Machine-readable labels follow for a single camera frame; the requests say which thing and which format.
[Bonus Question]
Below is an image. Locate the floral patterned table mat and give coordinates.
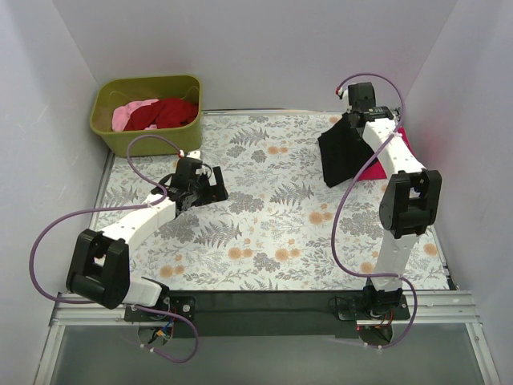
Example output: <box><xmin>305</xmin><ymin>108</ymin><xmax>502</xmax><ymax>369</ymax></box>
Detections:
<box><xmin>79</xmin><ymin>111</ymin><xmax>448</xmax><ymax>292</ymax></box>

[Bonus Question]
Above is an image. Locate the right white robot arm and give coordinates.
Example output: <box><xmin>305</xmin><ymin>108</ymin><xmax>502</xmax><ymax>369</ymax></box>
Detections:
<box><xmin>337</xmin><ymin>82</ymin><xmax>442</xmax><ymax>318</ymax></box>

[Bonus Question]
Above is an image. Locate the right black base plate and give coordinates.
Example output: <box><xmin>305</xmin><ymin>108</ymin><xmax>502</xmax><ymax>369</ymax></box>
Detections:
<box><xmin>328</xmin><ymin>292</ymin><xmax>410</xmax><ymax>321</ymax></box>

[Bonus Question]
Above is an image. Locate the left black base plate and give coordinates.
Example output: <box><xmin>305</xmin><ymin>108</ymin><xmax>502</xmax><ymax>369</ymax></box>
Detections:
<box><xmin>123</xmin><ymin>296</ymin><xmax>196</xmax><ymax>322</ymax></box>

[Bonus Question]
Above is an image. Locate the aluminium frame rail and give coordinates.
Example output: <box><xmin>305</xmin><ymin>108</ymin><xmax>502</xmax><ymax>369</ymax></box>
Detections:
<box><xmin>50</xmin><ymin>290</ymin><xmax>481</xmax><ymax>326</ymax></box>

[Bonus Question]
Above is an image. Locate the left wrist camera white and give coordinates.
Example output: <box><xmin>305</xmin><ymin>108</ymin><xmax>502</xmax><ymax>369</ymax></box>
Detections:
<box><xmin>179</xmin><ymin>150</ymin><xmax>203</xmax><ymax>160</ymax></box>

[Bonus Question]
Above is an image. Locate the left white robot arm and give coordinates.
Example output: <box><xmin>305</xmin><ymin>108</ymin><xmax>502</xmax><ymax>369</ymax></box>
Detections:
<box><xmin>66</xmin><ymin>156</ymin><xmax>228</xmax><ymax>309</ymax></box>

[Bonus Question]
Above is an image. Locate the olive green plastic bin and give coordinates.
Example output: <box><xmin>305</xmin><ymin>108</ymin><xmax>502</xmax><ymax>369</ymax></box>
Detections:
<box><xmin>90</xmin><ymin>75</ymin><xmax>203</xmax><ymax>157</ymax></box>

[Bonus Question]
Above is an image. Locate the black t shirt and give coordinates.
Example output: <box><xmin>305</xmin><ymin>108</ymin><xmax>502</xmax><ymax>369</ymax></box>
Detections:
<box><xmin>317</xmin><ymin>113</ymin><xmax>374</xmax><ymax>188</ymax></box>

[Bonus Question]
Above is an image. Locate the dark red garment in bin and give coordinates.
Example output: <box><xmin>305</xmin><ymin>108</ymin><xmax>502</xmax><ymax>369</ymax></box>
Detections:
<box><xmin>124</xmin><ymin>98</ymin><xmax>199</xmax><ymax>131</ymax></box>

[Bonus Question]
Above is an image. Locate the pink garment in bin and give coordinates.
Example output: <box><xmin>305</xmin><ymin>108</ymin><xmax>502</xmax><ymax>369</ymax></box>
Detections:
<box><xmin>111</xmin><ymin>99</ymin><xmax>159</xmax><ymax>132</ymax></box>

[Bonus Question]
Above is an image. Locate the folded magenta t shirt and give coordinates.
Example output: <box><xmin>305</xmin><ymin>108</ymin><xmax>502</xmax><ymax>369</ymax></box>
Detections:
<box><xmin>357</xmin><ymin>127</ymin><xmax>411</xmax><ymax>181</ymax></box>

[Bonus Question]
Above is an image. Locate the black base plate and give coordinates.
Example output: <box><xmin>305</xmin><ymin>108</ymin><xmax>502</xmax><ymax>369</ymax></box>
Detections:
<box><xmin>328</xmin><ymin>292</ymin><xmax>410</xmax><ymax>321</ymax></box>
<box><xmin>123</xmin><ymin>296</ymin><xmax>196</xmax><ymax>322</ymax></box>

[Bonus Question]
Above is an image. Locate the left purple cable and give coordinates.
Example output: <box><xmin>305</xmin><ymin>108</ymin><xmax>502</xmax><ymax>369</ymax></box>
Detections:
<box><xmin>30</xmin><ymin>135</ymin><xmax>200</xmax><ymax>364</ymax></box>

